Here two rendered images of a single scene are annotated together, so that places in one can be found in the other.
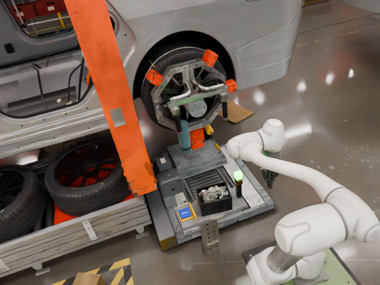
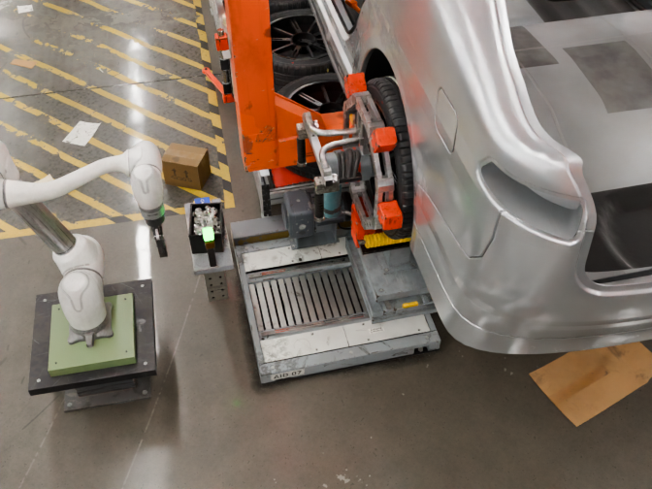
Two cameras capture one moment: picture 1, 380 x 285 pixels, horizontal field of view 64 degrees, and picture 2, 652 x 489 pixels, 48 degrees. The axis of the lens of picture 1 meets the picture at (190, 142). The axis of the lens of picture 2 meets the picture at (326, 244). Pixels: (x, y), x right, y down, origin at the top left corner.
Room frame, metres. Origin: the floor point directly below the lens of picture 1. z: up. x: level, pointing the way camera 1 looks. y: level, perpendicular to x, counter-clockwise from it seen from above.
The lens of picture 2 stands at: (1.81, -2.37, 2.81)
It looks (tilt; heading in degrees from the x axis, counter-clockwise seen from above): 47 degrees down; 90
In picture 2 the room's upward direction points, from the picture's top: straight up
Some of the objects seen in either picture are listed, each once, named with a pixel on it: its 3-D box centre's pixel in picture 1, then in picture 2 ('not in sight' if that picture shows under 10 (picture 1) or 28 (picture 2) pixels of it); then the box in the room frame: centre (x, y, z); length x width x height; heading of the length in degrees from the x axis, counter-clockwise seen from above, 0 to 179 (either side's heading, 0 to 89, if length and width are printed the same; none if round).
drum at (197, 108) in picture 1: (193, 102); (348, 165); (1.89, -0.07, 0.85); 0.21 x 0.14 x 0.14; 14
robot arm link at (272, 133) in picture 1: (271, 135); (146, 182); (1.15, -0.39, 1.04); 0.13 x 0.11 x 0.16; 100
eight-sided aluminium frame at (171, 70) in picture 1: (190, 98); (366, 162); (1.95, -0.05, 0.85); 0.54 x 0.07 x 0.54; 104
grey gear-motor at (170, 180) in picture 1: (167, 177); (326, 218); (1.79, 0.23, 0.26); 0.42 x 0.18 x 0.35; 14
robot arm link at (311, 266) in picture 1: (305, 254); (81, 296); (0.81, -0.49, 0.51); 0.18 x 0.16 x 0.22; 100
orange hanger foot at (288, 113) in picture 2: not in sight; (328, 120); (1.80, 0.43, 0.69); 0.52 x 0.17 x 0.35; 14
